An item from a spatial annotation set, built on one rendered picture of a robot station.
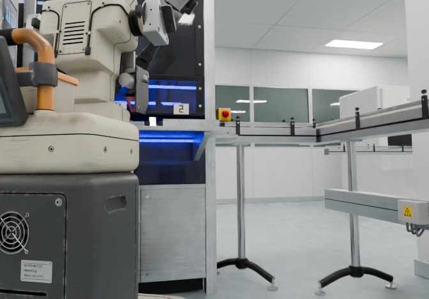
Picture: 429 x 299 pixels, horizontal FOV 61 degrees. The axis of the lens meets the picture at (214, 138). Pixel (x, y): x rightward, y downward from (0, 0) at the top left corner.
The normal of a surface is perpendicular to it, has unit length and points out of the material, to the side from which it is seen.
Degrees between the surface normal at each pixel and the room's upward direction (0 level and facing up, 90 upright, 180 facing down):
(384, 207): 90
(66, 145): 90
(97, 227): 90
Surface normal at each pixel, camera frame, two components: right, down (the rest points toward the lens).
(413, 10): -0.98, 0.00
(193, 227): 0.22, -0.07
